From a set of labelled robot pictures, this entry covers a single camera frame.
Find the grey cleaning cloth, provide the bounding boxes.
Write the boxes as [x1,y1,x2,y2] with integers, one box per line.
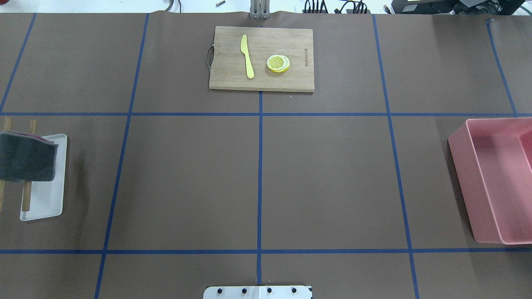
[0,131,59,181]

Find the yellow lemon slice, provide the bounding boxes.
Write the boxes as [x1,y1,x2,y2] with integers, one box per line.
[266,54,291,73]

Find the bamboo cutting board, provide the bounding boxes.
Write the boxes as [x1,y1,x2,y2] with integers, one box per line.
[209,25,315,93]

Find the yellow plastic knife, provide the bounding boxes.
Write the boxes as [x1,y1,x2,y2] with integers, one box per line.
[240,34,255,79]

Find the white rectangular tray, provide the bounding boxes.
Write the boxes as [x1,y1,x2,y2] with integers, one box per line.
[20,134,68,221]

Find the pink plastic bin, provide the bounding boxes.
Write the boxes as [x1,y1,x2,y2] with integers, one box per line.
[448,117,532,245]

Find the black monitor base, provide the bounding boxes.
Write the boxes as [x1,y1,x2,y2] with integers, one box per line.
[391,0,526,15]

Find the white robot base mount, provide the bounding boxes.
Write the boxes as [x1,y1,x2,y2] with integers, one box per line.
[203,285,313,299]

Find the black cables on shelf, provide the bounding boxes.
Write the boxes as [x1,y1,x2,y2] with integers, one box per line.
[303,0,369,14]

